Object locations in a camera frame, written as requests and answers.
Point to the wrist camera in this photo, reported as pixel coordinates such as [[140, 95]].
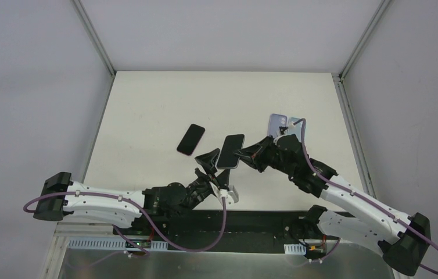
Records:
[[282, 131], [224, 193]]

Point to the right aluminium frame rail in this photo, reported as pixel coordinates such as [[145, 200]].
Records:
[[352, 130]]

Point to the controller board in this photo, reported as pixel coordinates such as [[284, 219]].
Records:
[[316, 250], [138, 244]]

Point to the left aluminium frame rail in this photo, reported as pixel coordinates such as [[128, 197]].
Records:
[[64, 229]]

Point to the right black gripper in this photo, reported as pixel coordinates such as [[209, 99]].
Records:
[[259, 154]]

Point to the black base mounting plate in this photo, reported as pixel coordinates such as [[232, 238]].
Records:
[[245, 231]]

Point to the right controller board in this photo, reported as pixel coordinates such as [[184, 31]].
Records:
[[316, 250]]

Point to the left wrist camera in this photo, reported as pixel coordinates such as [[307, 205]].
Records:
[[224, 193]]

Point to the white cable duct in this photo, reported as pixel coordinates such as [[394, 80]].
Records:
[[294, 249], [110, 244]]

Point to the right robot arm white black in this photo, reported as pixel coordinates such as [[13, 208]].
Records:
[[394, 235]]

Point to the left white cable duct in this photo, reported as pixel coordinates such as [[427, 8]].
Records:
[[110, 244]]

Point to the black phone purple frame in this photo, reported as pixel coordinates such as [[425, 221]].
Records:
[[191, 139]]

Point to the black phone light blue case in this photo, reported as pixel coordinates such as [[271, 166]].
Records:
[[227, 159]]

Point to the left controller board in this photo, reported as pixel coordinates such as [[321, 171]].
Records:
[[138, 244]]

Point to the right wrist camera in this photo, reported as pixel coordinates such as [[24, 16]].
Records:
[[282, 131]]

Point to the lavender phone case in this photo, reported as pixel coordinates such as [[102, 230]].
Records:
[[275, 122]]

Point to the aluminium frame rail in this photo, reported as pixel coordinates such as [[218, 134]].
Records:
[[64, 229], [352, 130]]

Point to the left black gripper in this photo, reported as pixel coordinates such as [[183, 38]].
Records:
[[211, 176]]

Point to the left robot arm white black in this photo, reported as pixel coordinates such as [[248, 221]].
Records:
[[61, 196]]

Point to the right white cable duct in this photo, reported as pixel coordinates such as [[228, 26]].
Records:
[[294, 249]]

